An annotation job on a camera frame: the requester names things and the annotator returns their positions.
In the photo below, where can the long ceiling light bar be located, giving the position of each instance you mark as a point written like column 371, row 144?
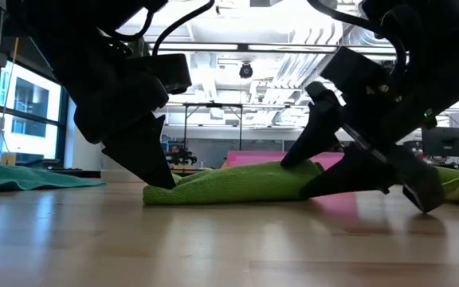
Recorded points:
column 197, row 46

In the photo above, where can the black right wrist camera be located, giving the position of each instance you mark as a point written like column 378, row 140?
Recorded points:
column 353, row 65

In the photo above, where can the small yellow box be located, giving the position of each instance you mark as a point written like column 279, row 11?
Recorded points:
column 8, row 159

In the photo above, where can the black background rig frame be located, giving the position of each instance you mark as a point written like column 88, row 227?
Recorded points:
column 213, row 105

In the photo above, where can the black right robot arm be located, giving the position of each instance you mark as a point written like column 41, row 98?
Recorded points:
column 444, row 24

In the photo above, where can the teal microfiber towel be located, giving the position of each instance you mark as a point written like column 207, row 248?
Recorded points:
column 22, row 177

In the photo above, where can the black computer monitor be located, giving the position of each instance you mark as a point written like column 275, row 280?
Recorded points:
column 444, row 141

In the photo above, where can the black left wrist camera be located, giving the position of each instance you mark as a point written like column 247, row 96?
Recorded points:
column 162, row 73

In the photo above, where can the black ceiling dome camera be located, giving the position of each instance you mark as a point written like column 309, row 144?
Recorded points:
column 246, row 71

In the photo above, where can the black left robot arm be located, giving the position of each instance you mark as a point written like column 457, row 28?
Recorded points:
column 54, row 24

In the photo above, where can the black window frame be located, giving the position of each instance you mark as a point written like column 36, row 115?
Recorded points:
column 64, row 131

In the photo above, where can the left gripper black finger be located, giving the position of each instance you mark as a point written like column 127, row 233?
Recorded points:
column 142, row 159

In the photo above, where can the pink translucent plastic basket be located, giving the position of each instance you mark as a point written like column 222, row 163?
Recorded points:
column 253, row 158

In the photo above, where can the black background robot arm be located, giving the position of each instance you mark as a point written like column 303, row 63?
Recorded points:
column 179, row 155

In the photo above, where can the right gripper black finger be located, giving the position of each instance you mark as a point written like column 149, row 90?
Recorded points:
column 373, row 175
column 321, row 127

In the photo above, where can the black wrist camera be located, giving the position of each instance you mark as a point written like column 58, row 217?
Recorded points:
column 353, row 65
column 162, row 73

